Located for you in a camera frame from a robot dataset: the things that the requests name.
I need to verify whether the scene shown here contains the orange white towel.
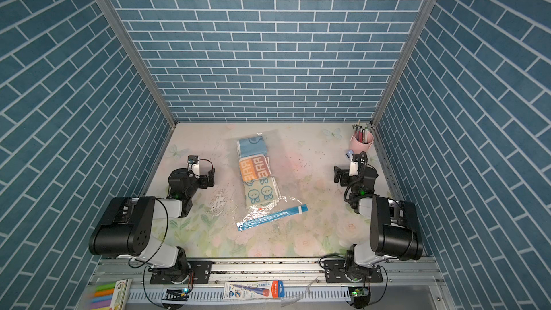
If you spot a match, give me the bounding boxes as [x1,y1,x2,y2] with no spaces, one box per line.
[239,155,272,182]

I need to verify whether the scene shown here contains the pale green bunny towel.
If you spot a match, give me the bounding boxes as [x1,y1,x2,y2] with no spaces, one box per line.
[243,177,280,209]

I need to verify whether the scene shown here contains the clear vacuum bag blue zipper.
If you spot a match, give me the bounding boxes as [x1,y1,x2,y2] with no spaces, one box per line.
[225,130,309,232]

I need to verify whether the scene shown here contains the light blue towel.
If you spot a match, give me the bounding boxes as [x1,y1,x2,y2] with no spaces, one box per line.
[238,136,268,158]

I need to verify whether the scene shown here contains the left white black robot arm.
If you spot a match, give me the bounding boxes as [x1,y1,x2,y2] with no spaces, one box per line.
[88,162,215,285]

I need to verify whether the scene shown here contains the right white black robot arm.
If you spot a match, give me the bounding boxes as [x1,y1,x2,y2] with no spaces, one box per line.
[330,165,423,282]

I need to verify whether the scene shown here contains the pink pen cup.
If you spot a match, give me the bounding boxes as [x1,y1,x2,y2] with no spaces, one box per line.
[349,123,375,154]

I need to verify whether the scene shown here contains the colourful marker set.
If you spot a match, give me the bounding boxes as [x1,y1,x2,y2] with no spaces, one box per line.
[88,278,132,310]

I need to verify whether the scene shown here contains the red blue packaged item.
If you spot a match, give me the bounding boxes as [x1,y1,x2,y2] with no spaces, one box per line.
[222,280,285,300]

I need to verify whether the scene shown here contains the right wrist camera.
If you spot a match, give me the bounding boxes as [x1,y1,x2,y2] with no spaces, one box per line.
[349,154,362,176]

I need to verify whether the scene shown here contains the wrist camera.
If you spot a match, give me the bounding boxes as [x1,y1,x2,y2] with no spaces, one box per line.
[349,154,362,176]
[187,155,200,178]

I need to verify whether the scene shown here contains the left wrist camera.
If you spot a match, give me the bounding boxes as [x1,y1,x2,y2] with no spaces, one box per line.
[187,155,200,178]

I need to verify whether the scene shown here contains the aluminium mounting rail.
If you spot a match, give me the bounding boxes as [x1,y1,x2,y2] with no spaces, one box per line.
[87,258,453,309]

